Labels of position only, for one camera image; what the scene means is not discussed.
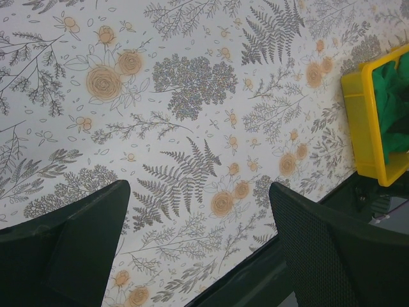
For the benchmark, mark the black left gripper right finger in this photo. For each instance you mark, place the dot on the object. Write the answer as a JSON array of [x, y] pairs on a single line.
[[336, 260]]

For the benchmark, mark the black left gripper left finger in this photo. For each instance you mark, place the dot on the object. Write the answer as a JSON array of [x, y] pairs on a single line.
[[64, 258]]

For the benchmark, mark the green t shirt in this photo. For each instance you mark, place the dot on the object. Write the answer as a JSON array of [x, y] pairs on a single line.
[[390, 82]]

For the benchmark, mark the yellow plastic tray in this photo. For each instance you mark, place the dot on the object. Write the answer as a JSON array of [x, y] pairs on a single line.
[[360, 104]]

